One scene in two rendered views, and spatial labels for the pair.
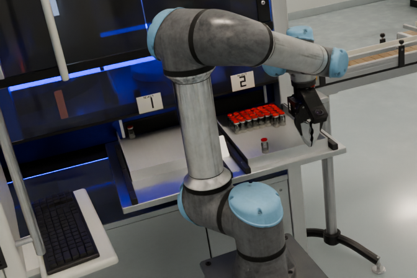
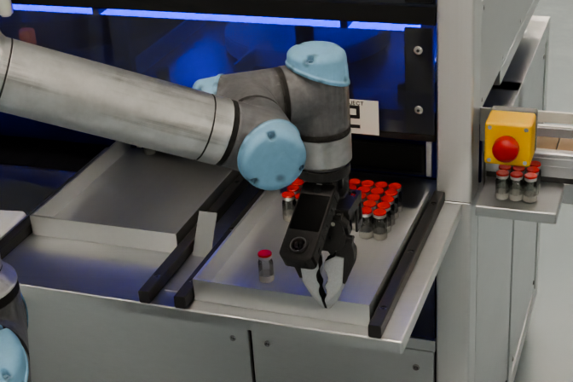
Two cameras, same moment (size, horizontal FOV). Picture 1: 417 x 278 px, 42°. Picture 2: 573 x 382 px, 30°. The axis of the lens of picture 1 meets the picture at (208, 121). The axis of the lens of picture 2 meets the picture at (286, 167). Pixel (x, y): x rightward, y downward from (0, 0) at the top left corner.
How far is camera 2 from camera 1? 104 cm
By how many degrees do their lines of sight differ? 31
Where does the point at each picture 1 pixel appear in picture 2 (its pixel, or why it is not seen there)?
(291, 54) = (71, 110)
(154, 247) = (154, 363)
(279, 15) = not seen: outside the picture
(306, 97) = (303, 202)
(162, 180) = (66, 254)
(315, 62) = (176, 141)
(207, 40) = not seen: outside the picture
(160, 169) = (81, 232)
